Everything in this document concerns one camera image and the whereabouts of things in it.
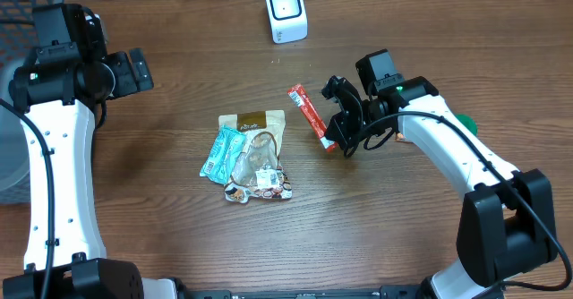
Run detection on green lid jar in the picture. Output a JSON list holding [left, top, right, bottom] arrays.
[[456, 114, 478, 136]]

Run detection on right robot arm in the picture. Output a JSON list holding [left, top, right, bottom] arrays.
[[321, 49, 565, 298]]

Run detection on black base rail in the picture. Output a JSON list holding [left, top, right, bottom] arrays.
[[185, 285, 436, 299]]

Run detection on brown snack pouch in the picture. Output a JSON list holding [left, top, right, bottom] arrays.
[[218, 110, 293, 204]]

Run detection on grey plastic mesh basket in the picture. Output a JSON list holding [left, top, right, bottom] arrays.
[[0, 0, 66, 206]]

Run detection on white barcode scanner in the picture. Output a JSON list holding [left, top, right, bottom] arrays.
[[265, 0, 308, 44]]

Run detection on red snack stick packet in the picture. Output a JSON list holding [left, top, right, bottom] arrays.
[[287, 84, 337, 152]]

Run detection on teal Kleenex tissue pack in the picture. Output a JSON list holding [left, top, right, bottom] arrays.
[[200, 125, 246, 184]]

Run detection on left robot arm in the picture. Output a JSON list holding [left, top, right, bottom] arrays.
[[3, 4, 179, 298]]

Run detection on orange Kleenex tissue box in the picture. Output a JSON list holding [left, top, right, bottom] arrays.
[[395, 132, 411, 143]]

